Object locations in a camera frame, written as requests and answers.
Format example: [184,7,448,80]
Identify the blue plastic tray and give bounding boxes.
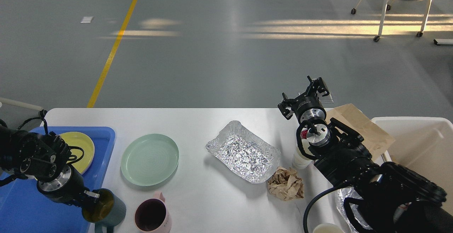
[0,126,115,233]

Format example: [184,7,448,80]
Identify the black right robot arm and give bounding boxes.
[278,77,453,233]

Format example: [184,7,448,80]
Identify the light green plate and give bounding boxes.
[120,133,179,187]

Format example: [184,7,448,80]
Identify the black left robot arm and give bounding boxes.
[0,113,101,208]

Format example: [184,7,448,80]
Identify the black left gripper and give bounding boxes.
[37,165,100,206]

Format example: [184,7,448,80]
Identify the white leg with caster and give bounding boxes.
[0,97,47,117]

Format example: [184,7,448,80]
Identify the white cup bottom edge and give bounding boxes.
[312,223,344,233]

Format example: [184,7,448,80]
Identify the yellow plate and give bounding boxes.
[60,131,95,174]

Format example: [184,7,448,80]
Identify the aluminium foil tray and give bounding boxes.
[205,120,282,184]

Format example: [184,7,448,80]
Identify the crumpled brown paper ball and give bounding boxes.
[267,166,305,201]

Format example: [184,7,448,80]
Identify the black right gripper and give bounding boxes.
[277,75,330,123]

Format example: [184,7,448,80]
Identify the pink mug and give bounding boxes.
[134,191,172,233]

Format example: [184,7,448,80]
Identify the crumpled foil under arm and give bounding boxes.
[336,187,372,231]

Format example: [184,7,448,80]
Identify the brown paper bag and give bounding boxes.
[326,104,395,162]

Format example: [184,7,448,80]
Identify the white plastic bin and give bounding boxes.
[372,116,453,214]

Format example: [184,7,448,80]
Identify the white paper on floor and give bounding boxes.
[80,16,94,24]

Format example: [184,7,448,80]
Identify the white paper cup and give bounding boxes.
[292,146,312,170]

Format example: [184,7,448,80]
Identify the teal mug yellow inside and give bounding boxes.
[81,188,126,233]

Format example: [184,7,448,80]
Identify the white bar on floor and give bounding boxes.
[433,38,453,46]

